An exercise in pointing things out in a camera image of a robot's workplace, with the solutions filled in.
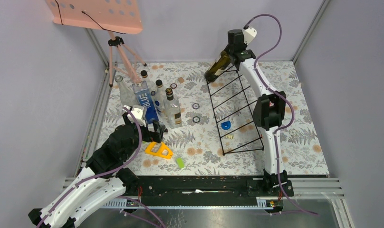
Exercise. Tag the blue square glass bottle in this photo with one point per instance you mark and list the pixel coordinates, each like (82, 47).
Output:
(143, 96)

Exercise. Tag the clear bottle black label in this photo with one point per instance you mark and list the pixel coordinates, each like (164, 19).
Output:
(127, 97)

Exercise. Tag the dark green wine bottle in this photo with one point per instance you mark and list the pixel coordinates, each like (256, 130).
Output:
(218, 66)

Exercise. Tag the clear bottle blue gold emblem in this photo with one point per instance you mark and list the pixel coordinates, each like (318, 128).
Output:
(150, 83)

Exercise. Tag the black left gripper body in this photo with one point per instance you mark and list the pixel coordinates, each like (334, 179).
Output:
(148, 136)

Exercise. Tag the poker chip near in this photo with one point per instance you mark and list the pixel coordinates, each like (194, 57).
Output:
(196, 119)

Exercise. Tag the poker chip middle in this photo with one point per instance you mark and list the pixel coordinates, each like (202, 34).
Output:
(195, 106)

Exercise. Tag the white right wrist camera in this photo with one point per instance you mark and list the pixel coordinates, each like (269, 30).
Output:
(249, 34)

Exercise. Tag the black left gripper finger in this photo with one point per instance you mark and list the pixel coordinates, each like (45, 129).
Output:
(126, 119)
(159, 130)

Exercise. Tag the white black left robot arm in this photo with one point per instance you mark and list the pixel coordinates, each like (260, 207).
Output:
(104, 177)

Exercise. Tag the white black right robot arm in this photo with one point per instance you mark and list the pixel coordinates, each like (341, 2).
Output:
(269, 111)

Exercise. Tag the white poker chip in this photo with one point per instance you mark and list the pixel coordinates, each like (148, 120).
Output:
(292, 132)

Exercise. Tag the clear round bottle gold label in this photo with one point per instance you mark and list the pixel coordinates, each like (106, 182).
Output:
(159, 98)

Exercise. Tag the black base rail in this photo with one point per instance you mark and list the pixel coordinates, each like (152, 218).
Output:
(205, 191)

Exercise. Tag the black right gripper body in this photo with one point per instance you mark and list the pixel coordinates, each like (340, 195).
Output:
(243, 42)

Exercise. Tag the pink music stand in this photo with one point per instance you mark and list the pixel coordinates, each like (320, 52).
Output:
(116, 17)

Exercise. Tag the clear square bottle black cap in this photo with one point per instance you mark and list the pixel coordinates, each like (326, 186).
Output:
(172, 108)

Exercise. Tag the blue arch toy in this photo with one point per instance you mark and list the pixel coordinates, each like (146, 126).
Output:
(226, 125)

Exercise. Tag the green flat block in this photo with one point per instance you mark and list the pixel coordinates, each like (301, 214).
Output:
(180, 163)

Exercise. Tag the black wire wine rack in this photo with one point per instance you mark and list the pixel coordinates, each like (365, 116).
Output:
(232, 99)

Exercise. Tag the yellow triangle frame toy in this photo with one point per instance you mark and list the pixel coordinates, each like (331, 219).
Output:
(159, 150)

